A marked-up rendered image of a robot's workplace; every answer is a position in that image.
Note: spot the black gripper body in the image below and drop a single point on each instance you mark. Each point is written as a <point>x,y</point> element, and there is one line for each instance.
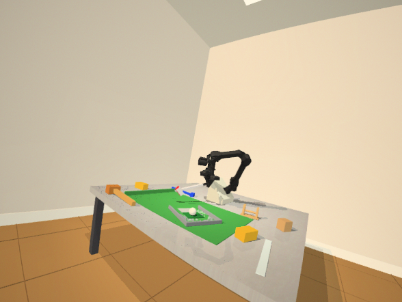
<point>212,176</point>

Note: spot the pale grey flat strip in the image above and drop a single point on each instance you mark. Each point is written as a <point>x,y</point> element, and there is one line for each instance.
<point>262,265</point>

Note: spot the green putting mat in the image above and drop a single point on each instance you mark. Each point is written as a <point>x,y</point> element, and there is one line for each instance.
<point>216,233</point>

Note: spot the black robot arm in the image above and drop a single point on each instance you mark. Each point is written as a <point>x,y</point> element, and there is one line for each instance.
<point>216,156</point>

